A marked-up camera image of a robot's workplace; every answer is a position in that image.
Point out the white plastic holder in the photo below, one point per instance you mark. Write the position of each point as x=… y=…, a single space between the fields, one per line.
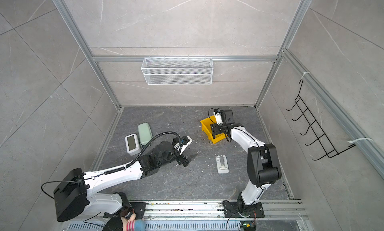
x=222 y=164

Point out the white digital clock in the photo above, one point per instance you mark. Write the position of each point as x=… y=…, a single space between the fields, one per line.
x=133 y=145

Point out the white wire mesh basket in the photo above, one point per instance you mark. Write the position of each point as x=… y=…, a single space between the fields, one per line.
x=177 y=71

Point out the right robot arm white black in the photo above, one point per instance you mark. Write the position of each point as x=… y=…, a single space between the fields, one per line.
x=263 y=166

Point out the yellow plastic bin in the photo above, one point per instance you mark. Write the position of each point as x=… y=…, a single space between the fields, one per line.
x=214 y=132

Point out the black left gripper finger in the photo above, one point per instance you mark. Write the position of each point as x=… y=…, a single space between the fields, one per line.
x=182 y=159
x=190 y=158

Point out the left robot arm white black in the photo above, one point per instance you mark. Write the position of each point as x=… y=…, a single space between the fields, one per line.
x=81 y=191

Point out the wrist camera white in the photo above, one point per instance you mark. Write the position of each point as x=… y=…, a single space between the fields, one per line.
x=181 y=146
x=219 y=116

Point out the mint green zipper case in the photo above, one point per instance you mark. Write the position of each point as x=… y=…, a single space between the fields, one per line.
x=145 y=133

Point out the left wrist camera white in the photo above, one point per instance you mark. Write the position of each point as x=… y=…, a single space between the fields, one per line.
x=181 y=146

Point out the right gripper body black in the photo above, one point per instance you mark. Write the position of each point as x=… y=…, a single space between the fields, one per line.
x=219 y=129

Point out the metal base rail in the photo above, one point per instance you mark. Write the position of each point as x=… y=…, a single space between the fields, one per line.
x=193 y=215

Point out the plush toy pink blue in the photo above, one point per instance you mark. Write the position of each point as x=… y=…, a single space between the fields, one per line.
x=124 y=224

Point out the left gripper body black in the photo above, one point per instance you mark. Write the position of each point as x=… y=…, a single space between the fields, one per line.
x=173 y=156

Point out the white cable tie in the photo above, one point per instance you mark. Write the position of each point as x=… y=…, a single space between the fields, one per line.
x=360 y=139

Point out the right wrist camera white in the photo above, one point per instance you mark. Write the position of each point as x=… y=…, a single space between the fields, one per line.
x=219 y=116

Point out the black wire hook rack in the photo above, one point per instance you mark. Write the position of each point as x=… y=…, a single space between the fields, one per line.
x=313 y=125

